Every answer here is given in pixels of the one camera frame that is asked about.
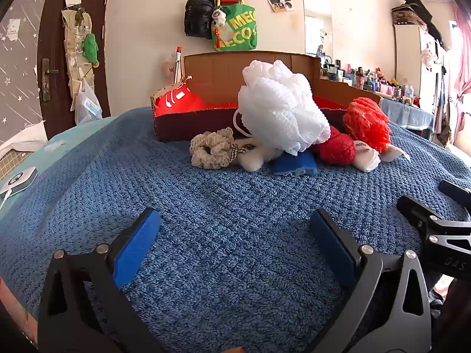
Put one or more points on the white light switch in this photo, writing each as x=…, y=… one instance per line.
x=13, y=29

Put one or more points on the green tote bag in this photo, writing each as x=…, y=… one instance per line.
x=239, y=29

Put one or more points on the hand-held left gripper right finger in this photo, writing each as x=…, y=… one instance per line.
x=331, y=242

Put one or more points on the beige hanging door organizer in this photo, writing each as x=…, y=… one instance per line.
x=73, y=44

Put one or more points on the red printed bag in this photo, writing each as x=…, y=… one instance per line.
x=176, y=101

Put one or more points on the white mesh bath pouf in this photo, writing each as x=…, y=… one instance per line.
x=279, y=106

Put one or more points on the wall mirror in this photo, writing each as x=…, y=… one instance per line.
x=316, y=22

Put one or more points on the black clothes pile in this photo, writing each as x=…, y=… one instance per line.
x=423, y=9

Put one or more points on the cluttered table with bottles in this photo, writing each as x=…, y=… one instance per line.
x=368, y=77

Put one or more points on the hanging clothes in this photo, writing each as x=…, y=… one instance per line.
x=443, y=81

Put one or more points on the table with blue cloth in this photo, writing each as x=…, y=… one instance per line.
x=408, y=116

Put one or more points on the teal bed sheet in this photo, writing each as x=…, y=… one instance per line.
x=66, y=136

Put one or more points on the blue sponge cloth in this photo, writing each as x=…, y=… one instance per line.
x=290, y=163

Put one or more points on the grid cutting mat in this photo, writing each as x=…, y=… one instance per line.
x=9, y=161

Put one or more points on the stick with orange cap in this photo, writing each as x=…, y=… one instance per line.
x=177, y=66

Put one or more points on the brown cardboard box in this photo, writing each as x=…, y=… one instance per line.
x=220, y=68

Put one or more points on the dark brown door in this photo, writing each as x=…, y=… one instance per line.
x=55, y=18

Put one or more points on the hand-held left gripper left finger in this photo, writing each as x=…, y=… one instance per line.
x=136, y=242

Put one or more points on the white paper sheet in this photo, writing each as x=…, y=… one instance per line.
x=25, y=136

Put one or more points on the red knitted plush with tag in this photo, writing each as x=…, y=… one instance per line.
x=333, y=147

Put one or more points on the cream crochet scrunchie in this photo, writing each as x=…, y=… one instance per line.
x=209, y=147

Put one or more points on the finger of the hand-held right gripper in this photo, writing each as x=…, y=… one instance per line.
x=415, y=211
x=456, y=192

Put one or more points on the green plush toy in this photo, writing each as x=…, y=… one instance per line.
x=90, y=47

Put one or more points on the white round device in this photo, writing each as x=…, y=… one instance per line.
x=16, y=180

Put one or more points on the patterned suitcase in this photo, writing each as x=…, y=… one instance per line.
x=404, y=14

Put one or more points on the white wardrobe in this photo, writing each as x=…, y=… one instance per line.
x=406, y=55

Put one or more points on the red tassel charm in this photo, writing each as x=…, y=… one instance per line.
x=218, y=38

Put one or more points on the black backpack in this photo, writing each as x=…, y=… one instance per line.
x=198, y=16

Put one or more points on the pink curtain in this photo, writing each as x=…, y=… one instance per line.
x=463, y=44

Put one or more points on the red crochet ball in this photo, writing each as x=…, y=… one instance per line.
x=368, y=121

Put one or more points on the white plastic bag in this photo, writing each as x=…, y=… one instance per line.
x=86, y=106

